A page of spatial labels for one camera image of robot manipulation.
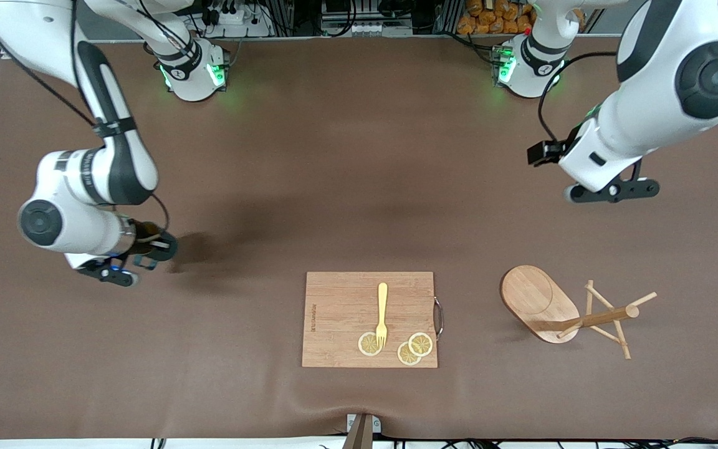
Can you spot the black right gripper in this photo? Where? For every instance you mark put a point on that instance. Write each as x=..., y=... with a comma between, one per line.
x=146, y=239

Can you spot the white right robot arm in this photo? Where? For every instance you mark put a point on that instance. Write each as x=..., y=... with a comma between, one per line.
x=116, y=168

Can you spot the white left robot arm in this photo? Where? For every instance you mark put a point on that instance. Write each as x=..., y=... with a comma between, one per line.
x=646, y=112

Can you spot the wooden mug rack with pegs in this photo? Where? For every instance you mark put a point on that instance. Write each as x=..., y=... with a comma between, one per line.
x=530, y=299

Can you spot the pile of orange buns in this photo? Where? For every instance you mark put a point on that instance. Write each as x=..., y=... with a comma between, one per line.
x=496, y=15

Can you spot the brown table mat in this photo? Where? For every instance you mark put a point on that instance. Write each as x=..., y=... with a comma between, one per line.
x=334, y=187

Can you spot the white power strip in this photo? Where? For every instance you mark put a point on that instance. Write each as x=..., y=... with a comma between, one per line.
x=378, y=28
x=234, y=22

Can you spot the yellow plastic fork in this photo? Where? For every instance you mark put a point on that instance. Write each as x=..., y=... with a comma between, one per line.
x=382, y=299

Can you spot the lemon slice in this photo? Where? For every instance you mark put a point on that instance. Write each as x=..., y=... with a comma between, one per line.
x=366, y=344
x=422, y=343
x=405, y=357

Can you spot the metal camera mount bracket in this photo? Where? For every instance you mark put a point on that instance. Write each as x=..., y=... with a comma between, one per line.
x=362, y=433

